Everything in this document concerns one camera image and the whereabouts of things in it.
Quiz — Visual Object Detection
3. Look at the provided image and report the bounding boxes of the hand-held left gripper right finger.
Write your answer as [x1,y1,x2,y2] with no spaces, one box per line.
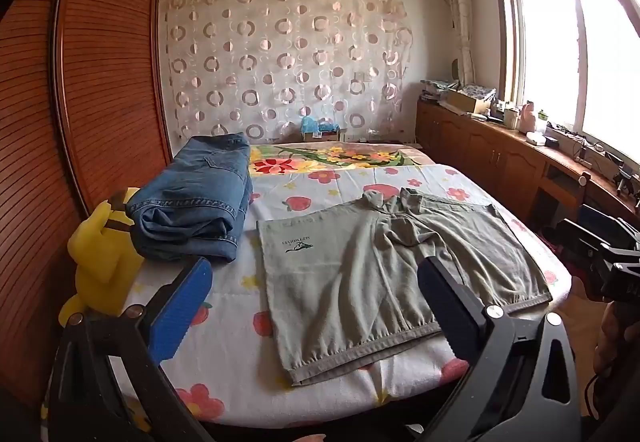
[418,255,585,442]

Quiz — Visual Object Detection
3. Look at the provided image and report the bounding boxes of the wooden slatted wardrobe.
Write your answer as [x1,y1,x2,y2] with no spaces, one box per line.
[0,0,176,413]

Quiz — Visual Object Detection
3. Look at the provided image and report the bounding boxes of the long wooden cabinet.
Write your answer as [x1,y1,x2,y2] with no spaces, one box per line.
[416,100,640,243]

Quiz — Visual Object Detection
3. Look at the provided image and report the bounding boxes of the white window curtain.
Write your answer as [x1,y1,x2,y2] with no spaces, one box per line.
[440,0,476,80]

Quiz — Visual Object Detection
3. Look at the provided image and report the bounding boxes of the folded blue jeans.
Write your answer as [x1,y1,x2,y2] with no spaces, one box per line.
[125,133,254,264]

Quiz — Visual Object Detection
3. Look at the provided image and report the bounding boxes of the floral blanket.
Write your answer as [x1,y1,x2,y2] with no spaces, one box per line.
[247,142,431,178]

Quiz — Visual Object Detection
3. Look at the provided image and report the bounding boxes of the person's right hand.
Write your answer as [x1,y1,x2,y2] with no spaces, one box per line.
[595,299,640,373]

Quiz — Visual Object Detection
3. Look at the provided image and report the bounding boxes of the open cardboard box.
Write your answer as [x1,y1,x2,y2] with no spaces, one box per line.
[442,87,491,115]

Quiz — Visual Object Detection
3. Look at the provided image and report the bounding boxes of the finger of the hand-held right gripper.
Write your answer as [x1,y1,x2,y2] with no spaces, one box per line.
[556,217,621,268]

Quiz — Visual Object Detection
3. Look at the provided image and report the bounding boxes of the circle pattern sheer curtain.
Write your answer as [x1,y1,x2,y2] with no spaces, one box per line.
[160,0,418,145]

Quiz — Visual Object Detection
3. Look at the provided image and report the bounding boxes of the yellow plush toy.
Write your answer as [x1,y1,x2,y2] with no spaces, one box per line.
[58,187,146,327]

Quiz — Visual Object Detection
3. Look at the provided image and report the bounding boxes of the green pants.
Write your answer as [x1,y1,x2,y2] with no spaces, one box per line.
[256,187,553,387]

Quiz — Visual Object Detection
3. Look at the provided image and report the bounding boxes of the window with wooden frame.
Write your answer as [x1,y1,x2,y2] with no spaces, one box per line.
[490,0,640,173]

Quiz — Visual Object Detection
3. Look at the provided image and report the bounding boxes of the strawberry print bed sheet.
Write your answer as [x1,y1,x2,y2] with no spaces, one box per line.
[45,165,573,433]

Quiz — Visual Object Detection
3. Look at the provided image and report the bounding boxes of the small box with blue bag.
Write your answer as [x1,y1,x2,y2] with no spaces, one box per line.
[300,116,346,143]

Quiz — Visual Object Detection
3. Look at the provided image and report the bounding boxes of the pile of patterned cloth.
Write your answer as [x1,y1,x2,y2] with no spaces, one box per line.
[420,78,497,104]

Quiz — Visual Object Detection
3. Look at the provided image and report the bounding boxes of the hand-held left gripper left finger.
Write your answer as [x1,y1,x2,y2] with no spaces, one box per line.
[42,256,215,442]

